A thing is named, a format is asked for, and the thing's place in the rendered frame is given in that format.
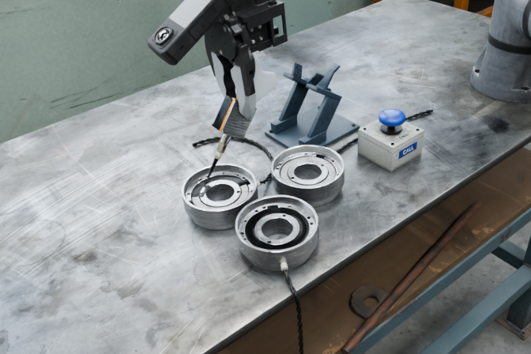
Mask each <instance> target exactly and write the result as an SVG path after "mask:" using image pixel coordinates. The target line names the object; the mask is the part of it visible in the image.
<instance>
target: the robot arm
mask: <svg viewBox="0 0 531 354"><path fill-rule="evenodd" d="M269 6H270V7H269ZM280 15H281V17H282V25H283V34H281V35H279V36H276V37H275V35H277V34H279V29H278V27H276V26H274V25H273V19H274V18H275V17H278V16H280ZM203 35H205V49H206V53H207V56H208V59H209V63H210V65H211V68H212V71H213V75H214V77H216V80H217V84H218V85H219V88H220V90H221V92H222V94H223V96H224V97H225V96H226V95H227V96H231V97H234V98H236V99H237V100H238V102H239V112H240V113H241V114H242V115H243V116H244V117H245V118H246V119H247V120H248V121H250V120H252V118H253V117H254V113H255V105H256V103H257V102H258V101H259V100H260V99H261V98H262V97H263V96H264V95H266V94H267V93H268V92H269V91H271V90H272V89H273V88H274V87H275V86H276V85H277V75H276V74H275V73H274V72H266V71H263V70H262V68H261V63H260V61H259V59H258V58H257V57H255V56H253V54H252V53H254V52H256V51H263V50H265V49H266V48H269V47H272V45H273V47H275V46H278V45H280V44H282V43H285V42H287V41H288V36H287V28H286V20H285V11H284V3H283V2H281V1H278V0H184V1H183V2H182V3H181V4H180V6H179V7H178V8H177V9H176V10H175V11H174V12H173V13H172V14H171V15H170V17H169V18H168V19H167V20H166V21H165V22H164V23H163V24H162V25H161V26H160V27H159V28H158V29H157V30H156V31H155V32H154V33H153V34H152V35H151V36H150V38H149V39H148V40H147V44H148V46H149V48H150V49H151V50H152V51H153V52H154V53H155V54H156V55H157V56H158V57H160V58H161V59H163V60H164V61H165V62H166V63H167V64H169V65H172V66H175V65H176V64H177V63H178V62H179V61H180V60H181V59H182V58H183V57H184V56H185V55H186V53H187V52H188V51H189V50H190V49H191V48H192V47H193V46H194V45H195V44H196V43H197V42H198V41H199V40H200V39H201V38H202V37H203ZM470 82H471V85H472V87H474V88H475V90H477V91H478V92H479V93H481V94H483V95H485V96H487V97H490V98H492V99H494V100H500V101H503V102H508V103H514V104H531V0H495V1H494V6H493V10H492V15H491V23H490V28H489V33H488V41H487V43H486V44H485V46H484V49H483V50H482V52H481V53H480V56H479V57H478V59H477V61H476V62H475V64H474V66H473V69H472V73H471V78H470ZM235 89H236V93H235Z"/></svg>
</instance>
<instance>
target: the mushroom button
mask: <svg viewBox="0 0 531 354"><path fill-rule="evenodd" d="M405 118H406V117H405V113H404V112H403V111H400V110H398V109H394V108H389V109H385V110H383V111H381V112H380V113H379V115H378V120H379V121H380V123H381V124H383V125H386V126H387V128H388V129H389V130H393V129H395V126H400V125H401V124H403V123H404V122H405Z"/></svg>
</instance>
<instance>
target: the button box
mask: <svg viewBox="0 0 531 354"><path fill-rule="evenodd" d="M423 139H424V130H422V129H420V128H419V127H417V126H414V125H413V124H411V123H409V122H406V121H405V122H404V123H403V124H401V125H400V126H395V129H393V130H389V129H388V128H387V126H386V125H383V124H381V123H380V121H379V120H378V119H377V120H375V121H374V122H371V123H369V124H368V125H366V126H364V127H362V128H360V129H359V131H358V153H359V154H360V155H362V156H364V157H366V158H367V159H369V160H371V161H372V162H374V163H376V164H377V165H379V166H380V167H382V168H385V169H386V170H387V171H389V172H392V171H394V170H396V169H398V168H399V167H401V166H402V165H404V164H406V163H408V162H409V161H410V160H413V159H414V158H416V157H418V156H419V155H421V153H422V146H423Z"/></svg>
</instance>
